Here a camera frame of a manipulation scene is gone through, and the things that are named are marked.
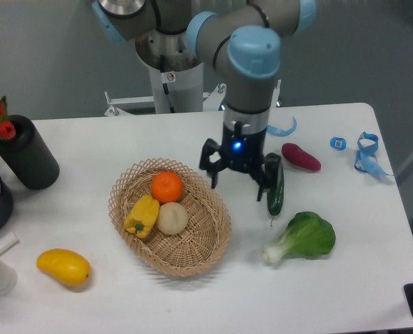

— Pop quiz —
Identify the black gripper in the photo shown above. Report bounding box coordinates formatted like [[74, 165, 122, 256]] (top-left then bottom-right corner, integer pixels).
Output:
[[199, 121, 281, 201]]

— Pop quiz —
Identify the yellow bell pepper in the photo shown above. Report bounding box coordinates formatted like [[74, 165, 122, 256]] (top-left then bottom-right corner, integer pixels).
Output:
[[123, 195, 160, 239]]

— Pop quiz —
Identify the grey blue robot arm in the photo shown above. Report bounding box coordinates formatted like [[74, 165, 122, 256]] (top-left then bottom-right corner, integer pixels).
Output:
[[92, 1, 316, 192]]

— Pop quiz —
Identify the woven wicker basket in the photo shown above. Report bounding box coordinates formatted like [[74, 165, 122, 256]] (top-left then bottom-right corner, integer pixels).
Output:
[[108, 158, 231, 277]]

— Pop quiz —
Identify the blue ribbon strip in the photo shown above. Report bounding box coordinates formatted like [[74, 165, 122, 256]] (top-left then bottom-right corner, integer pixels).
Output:
[[266, 117, 297, 137]]

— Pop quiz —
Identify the green cucumber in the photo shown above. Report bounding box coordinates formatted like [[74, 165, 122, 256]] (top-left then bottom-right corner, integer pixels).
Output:
[[267, 162, 284, 220]]

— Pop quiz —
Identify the purple sweet potato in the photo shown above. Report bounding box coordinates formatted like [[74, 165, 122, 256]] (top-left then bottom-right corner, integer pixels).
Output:
[[281, 143, 321, 172]]

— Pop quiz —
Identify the orange fruit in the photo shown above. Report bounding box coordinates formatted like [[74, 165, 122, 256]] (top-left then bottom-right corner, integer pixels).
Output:
[[150, 171, 183, 203]]

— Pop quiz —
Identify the white round bun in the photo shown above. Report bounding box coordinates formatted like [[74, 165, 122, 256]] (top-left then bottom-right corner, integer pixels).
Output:
[[156, 202, 189, 235]]

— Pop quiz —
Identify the small blue tape roll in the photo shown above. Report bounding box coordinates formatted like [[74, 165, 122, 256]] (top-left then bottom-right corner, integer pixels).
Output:
[[330, 136, 347, 151]]

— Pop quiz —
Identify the green bok choy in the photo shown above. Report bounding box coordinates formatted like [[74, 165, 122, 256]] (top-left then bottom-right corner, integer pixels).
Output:
[[262, 212, 336, 264]]

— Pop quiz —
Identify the blue tangled ribbon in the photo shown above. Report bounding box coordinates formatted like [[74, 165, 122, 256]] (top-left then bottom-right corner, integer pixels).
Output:
[[354, 132, 393, 177]]

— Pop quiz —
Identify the yellow mango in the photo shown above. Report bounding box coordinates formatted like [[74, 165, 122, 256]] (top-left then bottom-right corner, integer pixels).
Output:
[[36, 248, 91, 286]]

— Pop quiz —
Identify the black cylindrical vase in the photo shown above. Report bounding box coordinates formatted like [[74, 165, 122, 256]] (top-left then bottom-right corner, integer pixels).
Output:
[[0, 115, 60, 190]]

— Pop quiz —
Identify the white paper piece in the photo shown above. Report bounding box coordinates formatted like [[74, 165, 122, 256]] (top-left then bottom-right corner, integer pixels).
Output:
[[0, 232, 20, 256]]

